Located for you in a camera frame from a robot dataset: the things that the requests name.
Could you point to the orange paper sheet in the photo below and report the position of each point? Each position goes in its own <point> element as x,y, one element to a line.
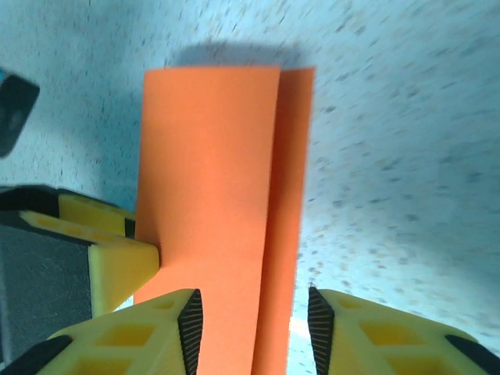
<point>211,176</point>

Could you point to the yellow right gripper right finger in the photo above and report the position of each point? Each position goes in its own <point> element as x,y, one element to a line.
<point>383,343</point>

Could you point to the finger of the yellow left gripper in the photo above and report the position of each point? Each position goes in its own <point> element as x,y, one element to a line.
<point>121,269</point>
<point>93,215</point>

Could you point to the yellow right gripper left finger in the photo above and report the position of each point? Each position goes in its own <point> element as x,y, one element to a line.
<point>129,343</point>

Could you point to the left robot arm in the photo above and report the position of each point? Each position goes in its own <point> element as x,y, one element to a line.
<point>17,113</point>

